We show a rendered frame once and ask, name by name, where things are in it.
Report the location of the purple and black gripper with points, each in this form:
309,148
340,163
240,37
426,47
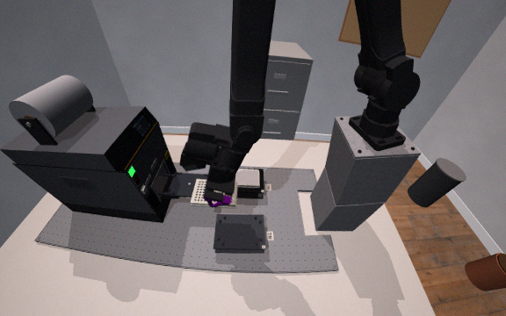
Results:
227,186

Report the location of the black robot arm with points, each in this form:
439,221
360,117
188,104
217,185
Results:
388,91

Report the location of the grey roll on black bracket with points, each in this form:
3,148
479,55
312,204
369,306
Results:
56,105

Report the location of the black rectangular frame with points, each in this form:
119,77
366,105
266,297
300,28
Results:
253,192

